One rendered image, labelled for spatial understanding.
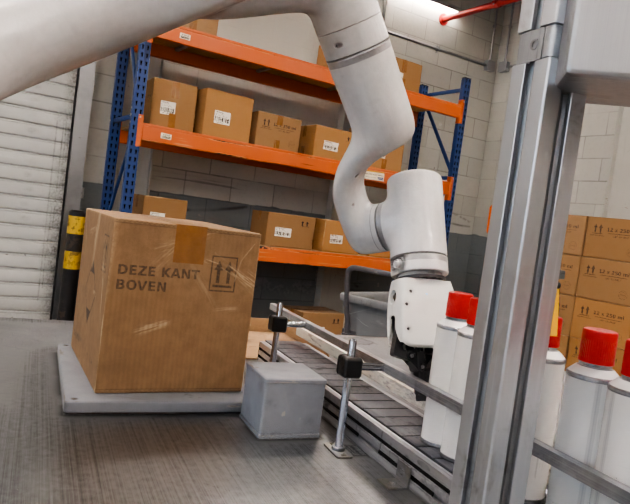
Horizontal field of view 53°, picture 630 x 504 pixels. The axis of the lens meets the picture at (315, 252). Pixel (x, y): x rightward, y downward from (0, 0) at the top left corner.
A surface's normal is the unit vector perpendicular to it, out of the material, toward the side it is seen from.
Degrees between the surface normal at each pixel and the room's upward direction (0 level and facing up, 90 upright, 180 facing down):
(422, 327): 69
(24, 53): 101
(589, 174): 90
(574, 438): 90
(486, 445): 90
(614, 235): 90
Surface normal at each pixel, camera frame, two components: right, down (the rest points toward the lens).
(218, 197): 0.51, 0.11
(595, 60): -0.20, 0.03
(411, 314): 0.33, -0.27
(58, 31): 0.64, 0.32
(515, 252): -0.91, -0.10
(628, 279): -0.80, -0.07
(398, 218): -0.65, -0.19
